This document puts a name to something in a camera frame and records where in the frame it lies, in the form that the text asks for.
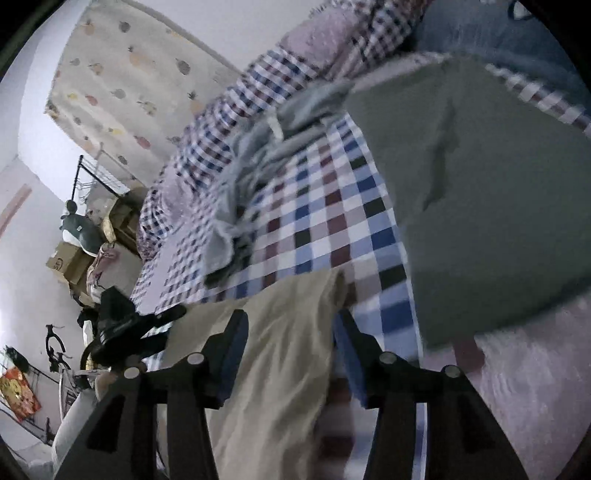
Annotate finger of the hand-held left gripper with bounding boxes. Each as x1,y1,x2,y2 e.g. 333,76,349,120
137,304,188,327

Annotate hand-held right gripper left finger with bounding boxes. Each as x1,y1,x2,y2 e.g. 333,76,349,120
55,308,251,480

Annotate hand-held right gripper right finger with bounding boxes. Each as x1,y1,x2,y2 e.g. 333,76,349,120
331,308,525,480

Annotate khaki shirt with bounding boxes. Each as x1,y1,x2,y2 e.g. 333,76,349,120
161,268,351,480

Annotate grey-green garment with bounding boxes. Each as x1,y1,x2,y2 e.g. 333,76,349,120
345,53,591,350

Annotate black clothes rack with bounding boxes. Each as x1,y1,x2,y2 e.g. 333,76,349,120
71,154,148,206

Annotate silver suitcase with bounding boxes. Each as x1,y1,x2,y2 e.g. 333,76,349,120
85,244,145,303

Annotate bicycle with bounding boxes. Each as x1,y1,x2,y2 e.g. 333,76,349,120
44,323,93,418

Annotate cardboard box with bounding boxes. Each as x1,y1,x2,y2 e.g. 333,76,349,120
45,241,97,286

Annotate light blue sweatpants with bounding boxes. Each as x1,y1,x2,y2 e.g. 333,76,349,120
203,78,358,287

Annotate checkered quilt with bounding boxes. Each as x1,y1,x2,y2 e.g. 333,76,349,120
136,0,437,259

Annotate blue plush pillow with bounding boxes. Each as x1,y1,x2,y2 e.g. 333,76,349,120
411,0,591,97

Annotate red wall poster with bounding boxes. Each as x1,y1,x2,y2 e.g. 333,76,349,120
0,364,42,422

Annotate pineapple print wall cloth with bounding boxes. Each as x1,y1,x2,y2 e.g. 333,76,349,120
44,0,252,169

